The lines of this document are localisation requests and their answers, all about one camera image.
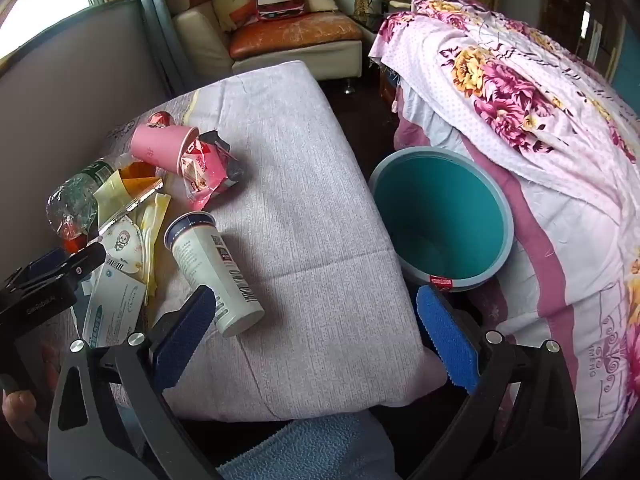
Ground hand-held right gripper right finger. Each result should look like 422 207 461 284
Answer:
405 285 581 480

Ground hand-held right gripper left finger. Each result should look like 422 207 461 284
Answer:
47 285 223 480

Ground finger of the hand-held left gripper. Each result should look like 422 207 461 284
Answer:
30 242 107 291
2 248 69 286

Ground orange and cream snack bag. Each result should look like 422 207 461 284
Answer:
164 211 266 338

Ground yellow and orange foil bag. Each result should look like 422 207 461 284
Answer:
95 160 166 221

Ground teal trash bin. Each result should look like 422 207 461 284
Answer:
369 147 515 293

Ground person's left hand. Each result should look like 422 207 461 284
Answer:
0 390 48 443

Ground red orange wrapper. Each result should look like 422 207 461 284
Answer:
62 232 98 253

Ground light blue cartoon packet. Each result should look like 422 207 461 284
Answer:
80 212 150 350

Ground clear plastic bottle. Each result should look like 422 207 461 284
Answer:
46 158 118 238

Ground yellow patterned wrapper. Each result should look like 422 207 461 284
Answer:
135 192 172 306

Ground pink paper cup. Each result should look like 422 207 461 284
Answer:
131 124 201 177

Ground pink and white quilt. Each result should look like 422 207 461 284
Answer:
392 80 640 476

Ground pink snack wrapper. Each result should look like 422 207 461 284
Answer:
179 130 246 211

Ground blue towel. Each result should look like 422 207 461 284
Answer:
215 410 396 480

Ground lilac grey bed sheet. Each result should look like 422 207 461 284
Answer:
30 60 448 423

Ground blue green curtain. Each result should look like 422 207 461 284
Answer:
137 0 186 96

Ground floral pink bed sheet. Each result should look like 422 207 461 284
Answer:
368 0 640 221

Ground cream leather sofa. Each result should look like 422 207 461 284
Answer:
165 0 363 81

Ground beige printed pillow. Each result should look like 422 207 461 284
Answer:
212 0 261 31

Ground teal cabinet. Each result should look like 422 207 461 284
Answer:
610 55 640 111

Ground orange seat cushion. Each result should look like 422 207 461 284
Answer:
229 12 363 58

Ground wooden cabinet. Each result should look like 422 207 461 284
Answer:
537 0 626 81

